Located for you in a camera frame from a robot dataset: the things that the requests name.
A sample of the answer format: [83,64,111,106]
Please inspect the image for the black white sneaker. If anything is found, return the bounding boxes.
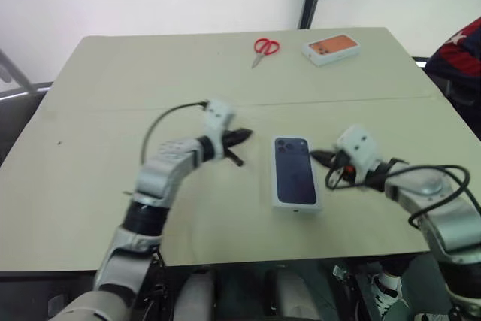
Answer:
[371,271,410,319]

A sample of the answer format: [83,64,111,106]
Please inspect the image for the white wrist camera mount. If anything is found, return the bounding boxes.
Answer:
[335,123,383,180]
[202,98,237,146]

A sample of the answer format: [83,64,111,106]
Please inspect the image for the red handled scissors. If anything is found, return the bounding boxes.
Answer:
[250,37,281,70]

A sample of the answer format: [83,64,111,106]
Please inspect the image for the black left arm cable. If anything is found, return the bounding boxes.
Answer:
[140,99,210,166]

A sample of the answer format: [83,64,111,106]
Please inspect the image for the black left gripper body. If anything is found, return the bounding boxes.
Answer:
[220,133,237,160]

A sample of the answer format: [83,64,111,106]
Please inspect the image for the person's red dark clothing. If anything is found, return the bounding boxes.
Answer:
[424,16,481,111]

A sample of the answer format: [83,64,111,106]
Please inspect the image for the metal table leg bracket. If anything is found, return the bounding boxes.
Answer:
[331,263,377,321]

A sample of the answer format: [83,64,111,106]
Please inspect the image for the phone box with orange print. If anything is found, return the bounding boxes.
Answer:
[301,33,358,68]

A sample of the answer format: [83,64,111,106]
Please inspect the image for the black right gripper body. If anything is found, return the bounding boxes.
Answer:
[325,149,358,185]

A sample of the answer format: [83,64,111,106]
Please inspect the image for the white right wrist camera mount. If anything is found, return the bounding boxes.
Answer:
[335,123,383,180]

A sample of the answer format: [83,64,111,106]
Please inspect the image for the grey metal frame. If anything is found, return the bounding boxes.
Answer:
[0,47,52,102]

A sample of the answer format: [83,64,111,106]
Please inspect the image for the white rounded leg cover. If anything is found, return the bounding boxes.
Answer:
[175,269,216,321]
[268,269,313,321]

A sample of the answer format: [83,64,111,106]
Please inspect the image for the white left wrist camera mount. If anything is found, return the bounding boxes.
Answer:
[202,98,237,146]

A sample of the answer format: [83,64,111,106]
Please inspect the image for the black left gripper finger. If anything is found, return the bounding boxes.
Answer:
[225,149,246,168]
[226,127,254,147]

